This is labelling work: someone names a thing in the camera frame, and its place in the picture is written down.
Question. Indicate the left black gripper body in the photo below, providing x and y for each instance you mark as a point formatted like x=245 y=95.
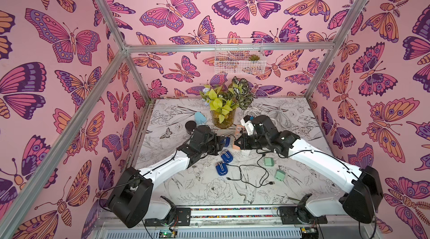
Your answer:
x=212 y=146

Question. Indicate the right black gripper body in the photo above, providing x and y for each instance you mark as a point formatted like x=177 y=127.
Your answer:
x=243 y=141

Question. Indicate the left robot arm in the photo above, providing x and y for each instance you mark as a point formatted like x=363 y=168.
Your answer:
x=133 y=199

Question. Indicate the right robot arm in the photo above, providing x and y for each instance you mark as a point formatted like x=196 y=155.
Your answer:
x=361 y=191

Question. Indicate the black round jar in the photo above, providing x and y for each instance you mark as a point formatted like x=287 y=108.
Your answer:
x=190 y=126

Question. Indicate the green charger adapter upper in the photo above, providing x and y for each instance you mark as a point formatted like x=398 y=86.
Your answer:
x=268 y=162

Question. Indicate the green charger adapter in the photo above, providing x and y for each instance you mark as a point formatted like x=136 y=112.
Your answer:
x=279 y=175
x=268 y=162

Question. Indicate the pink power strip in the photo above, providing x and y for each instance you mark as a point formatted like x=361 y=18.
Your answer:
x=238 y=131

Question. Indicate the green charger adapter lower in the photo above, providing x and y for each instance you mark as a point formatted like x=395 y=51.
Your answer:
x=279 y=175

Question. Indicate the potted green plant glass vase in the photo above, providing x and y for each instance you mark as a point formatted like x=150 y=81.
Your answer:
x=223 y=102

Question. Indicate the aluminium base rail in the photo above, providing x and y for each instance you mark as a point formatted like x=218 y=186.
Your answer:
x=238 y=222

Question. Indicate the white wire basket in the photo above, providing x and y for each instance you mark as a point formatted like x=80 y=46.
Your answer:
x=239 y=58

